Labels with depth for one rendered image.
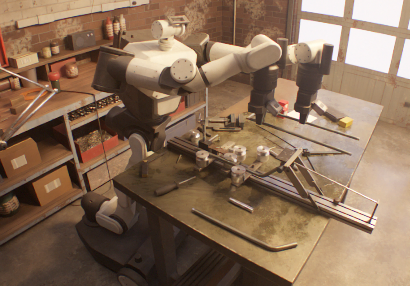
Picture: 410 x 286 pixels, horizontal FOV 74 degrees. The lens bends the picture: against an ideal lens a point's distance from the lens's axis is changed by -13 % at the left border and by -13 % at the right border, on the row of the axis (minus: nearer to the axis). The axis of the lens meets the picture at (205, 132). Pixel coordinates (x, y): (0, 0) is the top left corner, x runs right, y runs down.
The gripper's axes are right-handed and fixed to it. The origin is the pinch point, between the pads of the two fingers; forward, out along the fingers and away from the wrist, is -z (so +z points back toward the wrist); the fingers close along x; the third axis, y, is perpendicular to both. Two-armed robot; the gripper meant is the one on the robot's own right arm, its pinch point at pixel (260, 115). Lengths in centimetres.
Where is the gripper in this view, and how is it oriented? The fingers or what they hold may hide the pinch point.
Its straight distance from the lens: 105.2
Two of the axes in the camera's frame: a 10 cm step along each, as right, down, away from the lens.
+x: 6.3, -3.8, 6.7
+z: 0.0, -8.7, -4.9
